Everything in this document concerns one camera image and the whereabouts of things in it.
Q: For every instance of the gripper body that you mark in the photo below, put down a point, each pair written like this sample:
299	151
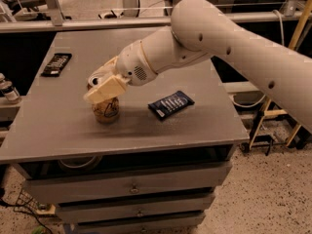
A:
133	63

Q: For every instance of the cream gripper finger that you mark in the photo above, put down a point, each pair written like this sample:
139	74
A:
112	87

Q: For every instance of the orange soda can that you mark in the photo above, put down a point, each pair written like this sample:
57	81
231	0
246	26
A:
106	111

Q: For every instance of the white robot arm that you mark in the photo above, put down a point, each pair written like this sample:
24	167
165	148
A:
198	31

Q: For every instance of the black rxbar chocolate bar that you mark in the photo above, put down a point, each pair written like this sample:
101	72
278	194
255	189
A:
55	66

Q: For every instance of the blue snack bar wrapper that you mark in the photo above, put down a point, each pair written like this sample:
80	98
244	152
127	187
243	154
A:
167	106

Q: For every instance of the grey drawer cabinet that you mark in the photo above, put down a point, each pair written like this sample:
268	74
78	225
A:
123	193

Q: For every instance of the small bottle white label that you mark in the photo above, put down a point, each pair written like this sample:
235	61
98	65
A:
8	90

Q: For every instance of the yellow metal stand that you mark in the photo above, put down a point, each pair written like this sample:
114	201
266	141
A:
296	92

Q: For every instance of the metal rail frame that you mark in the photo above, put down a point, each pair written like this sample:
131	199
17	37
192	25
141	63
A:
58	22

